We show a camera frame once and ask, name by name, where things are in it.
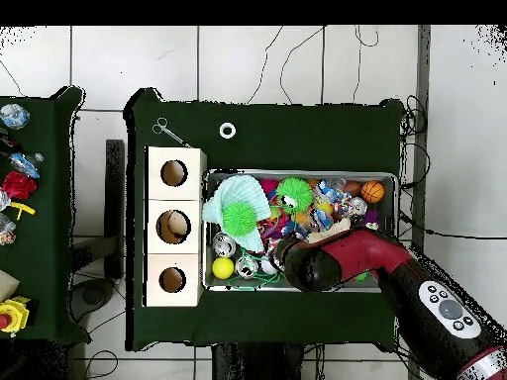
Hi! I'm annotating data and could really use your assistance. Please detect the multicoloured rope toy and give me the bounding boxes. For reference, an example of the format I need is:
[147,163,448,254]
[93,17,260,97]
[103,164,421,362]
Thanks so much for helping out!
[330,191,354,219]

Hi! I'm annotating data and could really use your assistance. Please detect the wooden box with three holes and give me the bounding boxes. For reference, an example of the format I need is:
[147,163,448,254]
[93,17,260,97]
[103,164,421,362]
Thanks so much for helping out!
[143,145,208,309]

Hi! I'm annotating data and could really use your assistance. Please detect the green spiky rubber ball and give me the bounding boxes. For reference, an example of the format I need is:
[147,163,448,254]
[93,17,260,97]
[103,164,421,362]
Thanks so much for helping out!
[221,201,257,238]

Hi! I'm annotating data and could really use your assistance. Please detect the mint green knitted cloth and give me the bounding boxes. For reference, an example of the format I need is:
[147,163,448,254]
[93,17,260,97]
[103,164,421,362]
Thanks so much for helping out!
[201,174,273,254]

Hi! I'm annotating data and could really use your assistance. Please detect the green spiky ball with eyes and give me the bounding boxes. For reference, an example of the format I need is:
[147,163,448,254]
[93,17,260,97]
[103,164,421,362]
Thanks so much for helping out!
[275,176,314,213]

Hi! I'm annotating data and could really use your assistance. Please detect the yellow ball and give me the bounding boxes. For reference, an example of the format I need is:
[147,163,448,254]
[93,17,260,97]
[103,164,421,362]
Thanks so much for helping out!
[212,255,236,280]

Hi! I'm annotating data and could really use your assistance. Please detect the crushed bottle with blue label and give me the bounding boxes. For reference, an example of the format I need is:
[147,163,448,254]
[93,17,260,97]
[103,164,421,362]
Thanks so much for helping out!
[315,178,348,201]
[8,151,46,180]

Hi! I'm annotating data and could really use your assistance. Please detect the cream knitted cloth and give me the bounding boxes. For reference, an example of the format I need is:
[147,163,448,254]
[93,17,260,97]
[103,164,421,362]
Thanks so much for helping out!
[306,218,353,243]

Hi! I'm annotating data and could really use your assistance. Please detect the metal scissors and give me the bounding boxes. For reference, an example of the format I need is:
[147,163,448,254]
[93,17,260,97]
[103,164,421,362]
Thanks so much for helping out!
[152,117,193,148]

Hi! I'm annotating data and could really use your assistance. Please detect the orange toy basketball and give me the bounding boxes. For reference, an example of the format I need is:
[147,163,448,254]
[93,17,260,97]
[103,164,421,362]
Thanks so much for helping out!
[359,180,386,205]

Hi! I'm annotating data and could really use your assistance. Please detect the yellow plastic toy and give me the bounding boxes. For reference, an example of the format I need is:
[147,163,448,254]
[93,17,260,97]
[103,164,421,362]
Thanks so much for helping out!
[8,201,37,222]

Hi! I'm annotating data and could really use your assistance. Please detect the red cloth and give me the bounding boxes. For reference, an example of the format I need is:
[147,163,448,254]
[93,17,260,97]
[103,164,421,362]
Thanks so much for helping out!
[0,170,38,200]

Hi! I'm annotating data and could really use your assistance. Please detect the clear plastic packet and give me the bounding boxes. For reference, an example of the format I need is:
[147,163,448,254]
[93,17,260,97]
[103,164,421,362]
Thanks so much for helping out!
[0,213,18,246]

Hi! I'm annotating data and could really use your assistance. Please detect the crushed clear plastic bottle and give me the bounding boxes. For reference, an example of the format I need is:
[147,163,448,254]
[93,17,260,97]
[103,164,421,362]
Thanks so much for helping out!
[0,103,31,131]

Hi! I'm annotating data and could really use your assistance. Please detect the beige foam block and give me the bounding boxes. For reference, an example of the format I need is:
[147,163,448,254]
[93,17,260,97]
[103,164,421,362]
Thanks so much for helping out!
[0,269,21,304]

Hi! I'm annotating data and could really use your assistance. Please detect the yellow emergency stop button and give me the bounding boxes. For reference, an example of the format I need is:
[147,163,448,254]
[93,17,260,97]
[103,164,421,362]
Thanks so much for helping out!
[0,296,32,335]

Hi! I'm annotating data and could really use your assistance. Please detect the wire mesh bin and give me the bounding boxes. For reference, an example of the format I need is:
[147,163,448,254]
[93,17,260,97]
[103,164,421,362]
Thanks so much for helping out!
[202,168,399,294]

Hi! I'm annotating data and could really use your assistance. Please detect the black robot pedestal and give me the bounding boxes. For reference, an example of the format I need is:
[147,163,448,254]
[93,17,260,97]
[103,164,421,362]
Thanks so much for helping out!
[211,342,306,380]

